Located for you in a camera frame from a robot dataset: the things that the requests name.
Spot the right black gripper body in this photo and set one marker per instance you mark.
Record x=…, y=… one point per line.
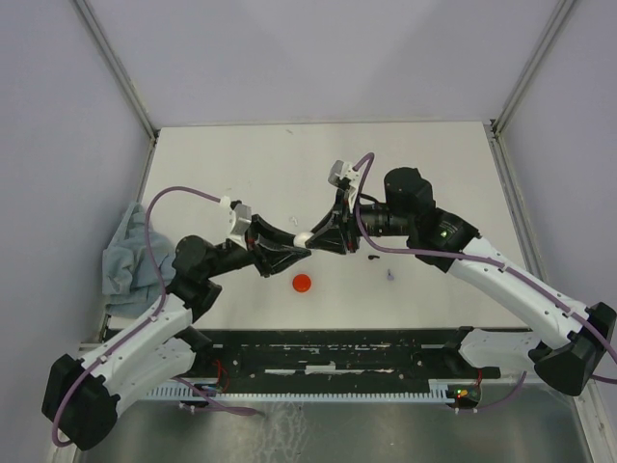
x=347, y=223

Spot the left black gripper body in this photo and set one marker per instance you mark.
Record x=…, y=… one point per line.
x=260, y=256

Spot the white earbud charging case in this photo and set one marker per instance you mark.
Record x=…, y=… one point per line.
x=302, y=239

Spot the red earbud charging case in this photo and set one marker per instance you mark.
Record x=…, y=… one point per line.
x=302, y=283

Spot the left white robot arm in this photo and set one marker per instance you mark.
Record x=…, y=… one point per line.
x=84, y=397

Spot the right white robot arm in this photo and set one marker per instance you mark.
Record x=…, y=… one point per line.
x=565, y=340

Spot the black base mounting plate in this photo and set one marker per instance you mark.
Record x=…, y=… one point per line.
x=417, y=352

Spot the blue-grey cloth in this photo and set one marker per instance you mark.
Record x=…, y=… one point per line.
x=131, y=263

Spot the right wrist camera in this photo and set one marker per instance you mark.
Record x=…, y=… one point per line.
x=344, y=177

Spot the right aluminium frame post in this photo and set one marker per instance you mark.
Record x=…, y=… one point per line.
x=559, y=18

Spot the aluminium frame post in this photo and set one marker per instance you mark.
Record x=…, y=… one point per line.
x=93, y=25
x=559, y=18

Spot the white slotted cable duct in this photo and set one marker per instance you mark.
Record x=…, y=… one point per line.
x=330, y=388

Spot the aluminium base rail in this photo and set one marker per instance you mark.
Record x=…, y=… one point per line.
x=96, y=354

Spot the left aluminium frame post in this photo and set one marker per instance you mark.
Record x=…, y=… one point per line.
x=93, y=25

